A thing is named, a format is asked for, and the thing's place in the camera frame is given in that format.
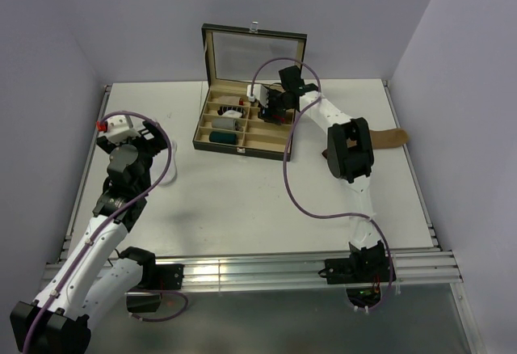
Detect brown ribbed sock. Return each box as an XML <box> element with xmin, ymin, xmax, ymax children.
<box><xmin>321</xmin><ymin>128</ymin><xmax>410</xmax><ymax>159</ymax></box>

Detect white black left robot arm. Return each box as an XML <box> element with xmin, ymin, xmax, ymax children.
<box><xmin>10</xmin><ymin>113</ymin><xmax>174</xmax><ymax>353</ymax></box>

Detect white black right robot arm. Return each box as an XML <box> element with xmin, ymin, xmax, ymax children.
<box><xmin>246</xmin><ymin>65</ymin><xmax>391</xmax><ymax>281</ymax></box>

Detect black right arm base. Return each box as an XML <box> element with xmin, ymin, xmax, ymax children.
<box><xmin>317</xmin><ymin>241</ymin><xmax>397</xmax><ymax>311</ymax></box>

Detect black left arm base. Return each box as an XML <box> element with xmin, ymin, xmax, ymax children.
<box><xmin>125</xmin><ymin>263</ymin><xmax>189</xmax><ymax>318</ymax></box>

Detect white sock black stripes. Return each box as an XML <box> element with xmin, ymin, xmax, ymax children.
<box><xmin>159</xmin><ymin>141</ymin><xmax>178</xmax><ymax>187</ymax></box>

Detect rolled black white sock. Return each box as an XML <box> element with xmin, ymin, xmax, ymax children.
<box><xmin>217</xmin><ymin>105</ymin><xmax>247</xmax><ymax>119</ymax></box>

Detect black compartment storage box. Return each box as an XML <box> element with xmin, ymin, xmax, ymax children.
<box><xmin>193</xmin><ymin>23</ymin><xmax>307</xmax><ymax>160</ymax></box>

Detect rolled grey sock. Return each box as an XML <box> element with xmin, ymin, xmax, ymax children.
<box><xmin>211</xmin><ymin>117</ymin><xmax>242</xmax><ymax>132</ymax></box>

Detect rolled teal sock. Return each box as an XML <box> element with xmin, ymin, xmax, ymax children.
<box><xmin>208</xmin><ymin>131</ymin><xmax>238</xmax><ymax>145</ymax></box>

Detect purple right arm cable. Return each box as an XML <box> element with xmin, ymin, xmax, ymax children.
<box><xmin>249</xmin><ymin>57</ymin><xmax>398</xmax><ymax>314</ymax></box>

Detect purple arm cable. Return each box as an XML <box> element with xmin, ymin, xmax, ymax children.
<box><xmin>21</xmin><ymin>110</ymin><xmax>190</xmax><ymax>354</ymax></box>
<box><xmin>249</xmin><ymin>57</ymin><xmax>398</xmax><ymax>314</ymax></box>

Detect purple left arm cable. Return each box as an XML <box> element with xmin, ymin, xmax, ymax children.
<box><xmin>21</xmin><ymin>110</ymin><xmax>190</xmax><ymax>354</ymax></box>

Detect aluminium table frame rail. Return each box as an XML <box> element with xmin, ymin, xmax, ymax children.
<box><xmin>39</xmin><ymin>248</ymin><xmax>463</xmax><ymax>297</ymax></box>

